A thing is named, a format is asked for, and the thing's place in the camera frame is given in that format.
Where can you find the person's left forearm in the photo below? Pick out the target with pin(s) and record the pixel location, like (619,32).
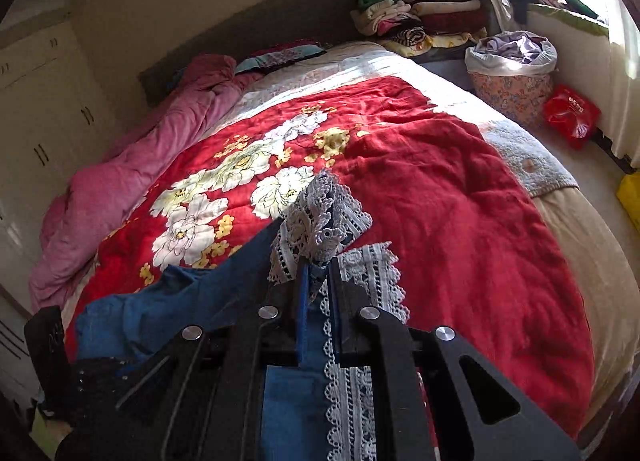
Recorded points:
(45,431)

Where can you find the grey upholstered headboard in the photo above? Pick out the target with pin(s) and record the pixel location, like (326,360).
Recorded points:
(250,26)

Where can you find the red floral quilt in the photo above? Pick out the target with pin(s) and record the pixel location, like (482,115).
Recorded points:
(450,216)

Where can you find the pile of folded clothes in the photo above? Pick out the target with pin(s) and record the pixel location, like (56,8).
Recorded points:
(430,11)

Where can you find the cream wardrobe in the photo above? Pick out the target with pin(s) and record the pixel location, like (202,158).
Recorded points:
(40,106)

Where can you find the pink duvet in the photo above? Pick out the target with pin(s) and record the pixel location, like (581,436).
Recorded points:
(125,176)

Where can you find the yellow box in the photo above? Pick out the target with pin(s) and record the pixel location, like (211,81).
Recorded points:
(631,201)

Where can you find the floral laundry basket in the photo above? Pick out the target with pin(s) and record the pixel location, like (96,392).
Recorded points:
(510,96)

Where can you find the lavender clothes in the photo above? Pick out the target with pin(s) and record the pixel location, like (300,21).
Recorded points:
(515,46)

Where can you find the white fleece blanket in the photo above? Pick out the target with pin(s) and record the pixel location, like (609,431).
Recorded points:
(530,161)

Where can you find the blue denim pants lace trim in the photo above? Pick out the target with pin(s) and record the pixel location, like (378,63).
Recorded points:
(165,311)

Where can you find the red plastic bag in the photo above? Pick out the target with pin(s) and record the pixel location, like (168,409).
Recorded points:
(570,113)

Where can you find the beige bed sheet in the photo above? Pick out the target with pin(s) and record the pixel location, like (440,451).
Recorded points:
(590,251)

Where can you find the dark patterned pillow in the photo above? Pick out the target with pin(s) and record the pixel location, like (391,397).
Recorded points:
(280,57)

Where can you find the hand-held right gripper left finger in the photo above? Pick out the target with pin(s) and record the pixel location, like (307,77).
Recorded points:
(302,313)

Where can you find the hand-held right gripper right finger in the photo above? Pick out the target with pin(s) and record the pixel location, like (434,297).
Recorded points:
(334,323)

